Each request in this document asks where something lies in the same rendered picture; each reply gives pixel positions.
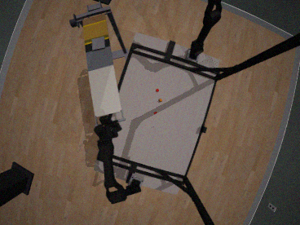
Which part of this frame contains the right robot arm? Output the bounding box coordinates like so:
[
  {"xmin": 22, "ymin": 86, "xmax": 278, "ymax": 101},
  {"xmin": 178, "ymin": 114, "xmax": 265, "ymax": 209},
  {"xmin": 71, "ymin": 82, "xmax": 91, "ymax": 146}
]
[{"xmin": 189, "ymin": 0, "xmax": 222, "ymax": 60}]

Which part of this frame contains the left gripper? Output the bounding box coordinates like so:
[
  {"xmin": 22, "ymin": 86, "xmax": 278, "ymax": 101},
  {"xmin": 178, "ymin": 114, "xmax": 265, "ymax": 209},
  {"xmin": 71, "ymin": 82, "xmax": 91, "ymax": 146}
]
[{"xmin": 99, "ymin": 115, "xmax": 118, "ymax": 138}]

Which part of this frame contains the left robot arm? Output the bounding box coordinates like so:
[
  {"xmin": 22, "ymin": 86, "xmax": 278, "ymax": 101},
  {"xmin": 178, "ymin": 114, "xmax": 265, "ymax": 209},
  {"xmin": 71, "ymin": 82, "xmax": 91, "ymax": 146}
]
[{"xmin": 94, "ymin": 121, "xmax": 141, "ymax": 204}]

